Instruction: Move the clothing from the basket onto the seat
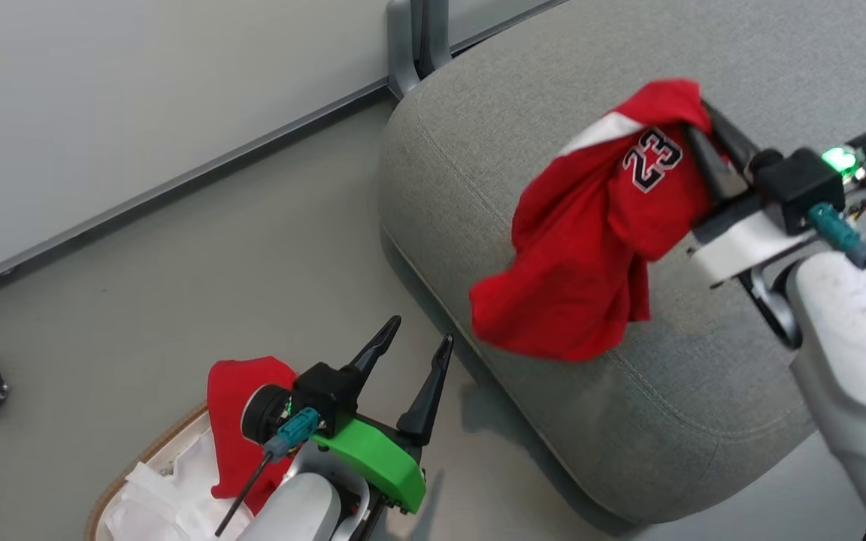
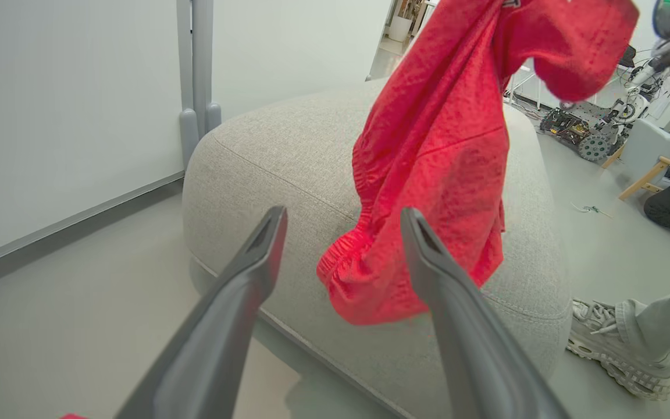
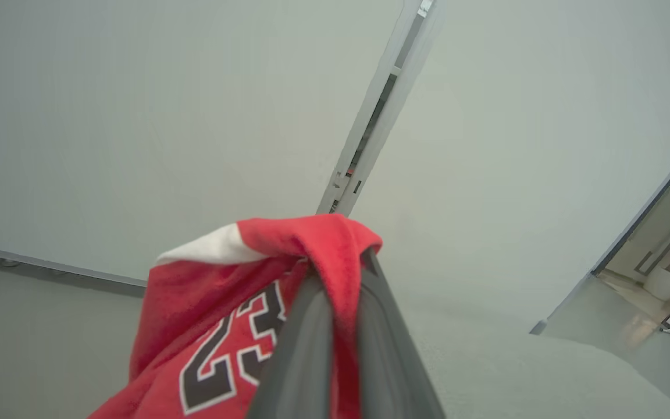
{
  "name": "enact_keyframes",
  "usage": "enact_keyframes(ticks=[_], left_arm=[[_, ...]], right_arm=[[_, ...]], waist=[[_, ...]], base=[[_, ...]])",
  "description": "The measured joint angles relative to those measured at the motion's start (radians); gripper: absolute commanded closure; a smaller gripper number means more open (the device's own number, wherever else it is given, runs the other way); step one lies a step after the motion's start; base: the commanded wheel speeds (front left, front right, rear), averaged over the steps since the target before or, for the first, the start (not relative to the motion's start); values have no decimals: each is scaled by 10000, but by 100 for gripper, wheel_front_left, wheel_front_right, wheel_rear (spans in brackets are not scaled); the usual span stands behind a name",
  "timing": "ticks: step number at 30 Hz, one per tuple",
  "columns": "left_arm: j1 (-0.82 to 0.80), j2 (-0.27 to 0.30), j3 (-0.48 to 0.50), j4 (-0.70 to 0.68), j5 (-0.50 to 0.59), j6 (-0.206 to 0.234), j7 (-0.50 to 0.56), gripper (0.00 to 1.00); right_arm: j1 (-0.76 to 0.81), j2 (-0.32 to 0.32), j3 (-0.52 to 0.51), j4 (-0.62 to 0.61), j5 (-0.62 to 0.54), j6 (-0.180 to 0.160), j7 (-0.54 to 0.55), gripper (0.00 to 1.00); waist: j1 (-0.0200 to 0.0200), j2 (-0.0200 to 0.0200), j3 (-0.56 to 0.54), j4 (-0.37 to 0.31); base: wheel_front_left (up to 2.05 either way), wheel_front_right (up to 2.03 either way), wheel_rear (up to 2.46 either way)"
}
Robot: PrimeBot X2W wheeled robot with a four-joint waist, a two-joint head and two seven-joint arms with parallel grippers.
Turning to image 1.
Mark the red jersey with number 23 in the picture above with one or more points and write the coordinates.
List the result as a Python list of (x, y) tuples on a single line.
[(583, 248)]

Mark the white laundry basket brown rim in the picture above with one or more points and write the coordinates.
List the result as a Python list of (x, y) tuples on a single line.
[(151, 451)]

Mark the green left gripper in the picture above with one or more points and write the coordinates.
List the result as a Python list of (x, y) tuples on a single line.
[(380, 458)]

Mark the plain red garment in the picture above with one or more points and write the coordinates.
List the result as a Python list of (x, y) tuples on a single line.
[(234, 421)]

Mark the grey fabric sofa seat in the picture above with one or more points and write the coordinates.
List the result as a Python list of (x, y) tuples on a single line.
[(704, 421)]

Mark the grey metal sofa frame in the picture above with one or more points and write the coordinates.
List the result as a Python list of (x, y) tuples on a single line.
[(416, 37)]

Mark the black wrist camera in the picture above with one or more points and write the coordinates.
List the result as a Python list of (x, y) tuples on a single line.
[(313, 402), (801, 188)]

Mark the white garment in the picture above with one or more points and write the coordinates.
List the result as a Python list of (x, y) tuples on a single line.
[(170, 496)]

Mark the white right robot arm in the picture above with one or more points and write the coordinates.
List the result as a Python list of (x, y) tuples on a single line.
[(854, 361)]

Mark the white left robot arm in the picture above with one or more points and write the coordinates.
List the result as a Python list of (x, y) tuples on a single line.
[(298, 503)]

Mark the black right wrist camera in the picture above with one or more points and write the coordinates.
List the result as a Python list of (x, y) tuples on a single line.
[(801, 188)]

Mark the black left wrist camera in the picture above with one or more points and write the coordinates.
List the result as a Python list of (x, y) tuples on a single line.
[(313, 402)]

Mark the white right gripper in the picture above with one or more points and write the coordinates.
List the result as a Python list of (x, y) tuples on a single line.
[(741, 244)]

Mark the grey wall baseboard strip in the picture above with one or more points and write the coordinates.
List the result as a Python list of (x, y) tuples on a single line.
[(177, 176)]

